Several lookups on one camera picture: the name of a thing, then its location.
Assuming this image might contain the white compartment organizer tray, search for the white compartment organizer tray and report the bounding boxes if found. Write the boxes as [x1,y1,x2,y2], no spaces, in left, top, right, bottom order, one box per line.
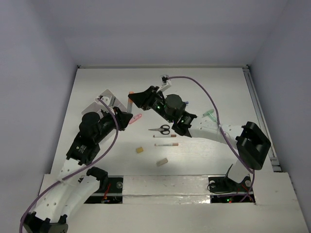
[81,89,127,118]

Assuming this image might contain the white marker brown cap upper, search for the white marker brown cap upper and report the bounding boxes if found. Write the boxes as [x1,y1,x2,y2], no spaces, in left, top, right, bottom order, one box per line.
[153,134,177,138]

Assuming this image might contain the aluminium rail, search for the aluminium rail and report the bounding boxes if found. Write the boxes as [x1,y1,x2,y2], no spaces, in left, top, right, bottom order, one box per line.
[242,66,283,172]

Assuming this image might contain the white marker brown cap lower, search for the white marker brown cap lower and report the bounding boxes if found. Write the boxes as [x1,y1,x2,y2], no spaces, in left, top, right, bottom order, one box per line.
[154,143,179,147]

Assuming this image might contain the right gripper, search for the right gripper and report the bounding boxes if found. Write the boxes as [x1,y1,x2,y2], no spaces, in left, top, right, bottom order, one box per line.
[127,86,173,124]

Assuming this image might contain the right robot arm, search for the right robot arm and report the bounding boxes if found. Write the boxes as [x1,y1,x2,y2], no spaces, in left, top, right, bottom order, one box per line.
[128,86,271,190]

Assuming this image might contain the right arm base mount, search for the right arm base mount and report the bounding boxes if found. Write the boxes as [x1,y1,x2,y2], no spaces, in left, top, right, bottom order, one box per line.
[207,176,255,203]

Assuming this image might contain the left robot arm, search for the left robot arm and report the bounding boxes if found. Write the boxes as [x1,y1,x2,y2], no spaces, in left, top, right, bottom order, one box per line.
[19,107,133,233]

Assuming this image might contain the pink highlighter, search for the pink highlighter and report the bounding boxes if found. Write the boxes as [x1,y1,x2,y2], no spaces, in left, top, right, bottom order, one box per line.
[129,114,142,124]

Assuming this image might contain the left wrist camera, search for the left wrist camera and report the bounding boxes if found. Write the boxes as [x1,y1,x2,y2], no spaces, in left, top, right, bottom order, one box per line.
[97,95,116,108]

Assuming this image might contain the pencil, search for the pencil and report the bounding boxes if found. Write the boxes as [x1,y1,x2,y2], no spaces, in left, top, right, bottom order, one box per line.
[127,101,133,114]

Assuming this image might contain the green plastic tool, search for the green plastic tool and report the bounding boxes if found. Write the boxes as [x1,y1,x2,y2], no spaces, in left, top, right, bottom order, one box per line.
[202,109,218,123]

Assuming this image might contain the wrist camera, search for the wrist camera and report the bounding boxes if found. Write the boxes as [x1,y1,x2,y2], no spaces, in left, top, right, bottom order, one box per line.
[158,75,172,92]
[97,95,116,108]

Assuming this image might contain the white marker brown cap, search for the white marker brown cap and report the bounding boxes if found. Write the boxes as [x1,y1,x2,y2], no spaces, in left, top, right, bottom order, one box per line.
[153,134,177,138]
[154,143,179,147]

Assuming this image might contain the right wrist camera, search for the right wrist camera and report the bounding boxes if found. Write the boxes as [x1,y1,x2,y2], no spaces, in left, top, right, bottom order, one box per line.
[158,75,172,92]

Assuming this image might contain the yellow eraser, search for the yellow eraser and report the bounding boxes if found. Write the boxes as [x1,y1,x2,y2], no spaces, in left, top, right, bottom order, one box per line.
[136,147,144,153]

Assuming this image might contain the black handled scissors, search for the black handled scissors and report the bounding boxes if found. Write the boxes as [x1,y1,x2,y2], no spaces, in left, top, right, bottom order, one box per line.
[149,124,170,135]

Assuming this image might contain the grey eraser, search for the grey eraser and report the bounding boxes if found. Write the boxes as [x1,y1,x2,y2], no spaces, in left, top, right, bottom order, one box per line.
[156,158,168,166]

